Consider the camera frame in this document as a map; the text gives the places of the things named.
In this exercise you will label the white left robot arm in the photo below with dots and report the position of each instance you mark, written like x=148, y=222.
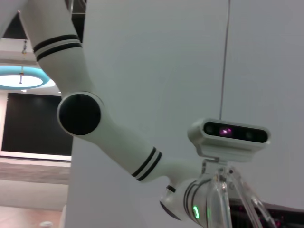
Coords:
x=114, y=140

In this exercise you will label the round teal ceiling lamp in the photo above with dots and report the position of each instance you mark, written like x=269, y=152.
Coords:
x=14, y=80

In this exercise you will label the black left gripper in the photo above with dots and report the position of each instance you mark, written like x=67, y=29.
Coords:
x=289, y=218

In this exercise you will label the dark window pane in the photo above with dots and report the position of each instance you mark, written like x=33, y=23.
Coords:
x=31, y=123

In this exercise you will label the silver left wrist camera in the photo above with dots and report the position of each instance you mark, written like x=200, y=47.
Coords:
x=228, y=147

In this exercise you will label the clear white glasses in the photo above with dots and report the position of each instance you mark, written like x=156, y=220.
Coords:
x=222, y=197

